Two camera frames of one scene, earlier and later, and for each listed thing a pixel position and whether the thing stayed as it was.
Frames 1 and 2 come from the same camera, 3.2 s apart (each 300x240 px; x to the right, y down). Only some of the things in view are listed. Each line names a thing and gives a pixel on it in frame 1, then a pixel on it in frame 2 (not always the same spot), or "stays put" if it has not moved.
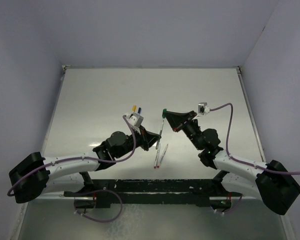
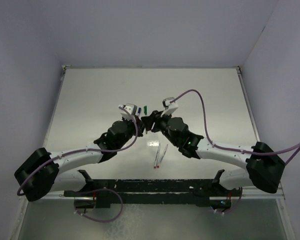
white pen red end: [162, 156] stays put
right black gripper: [176, 119] → [149, 120]
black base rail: [209, 192] stays put
